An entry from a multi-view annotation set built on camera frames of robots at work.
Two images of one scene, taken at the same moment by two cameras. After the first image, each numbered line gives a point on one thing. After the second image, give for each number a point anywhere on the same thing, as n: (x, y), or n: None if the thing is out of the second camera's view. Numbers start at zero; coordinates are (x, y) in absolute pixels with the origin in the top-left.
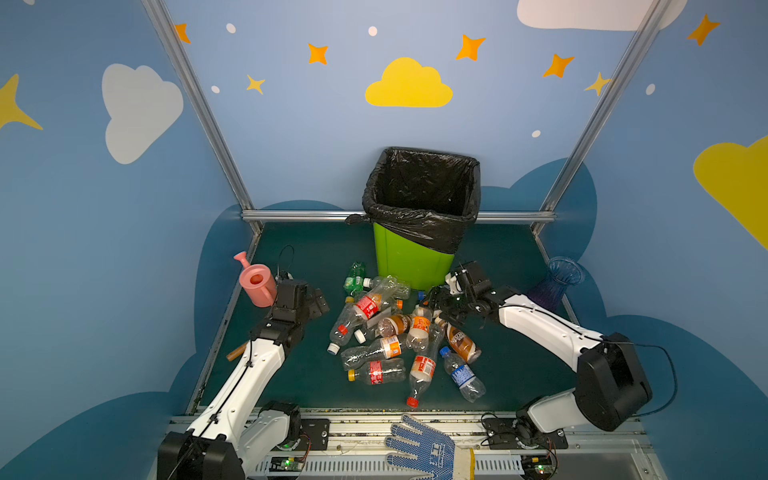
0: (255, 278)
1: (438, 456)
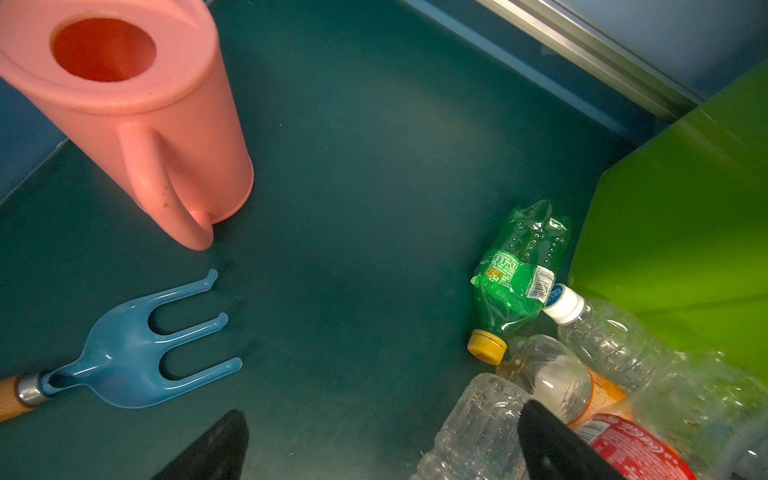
0: (155, 72)
1: None
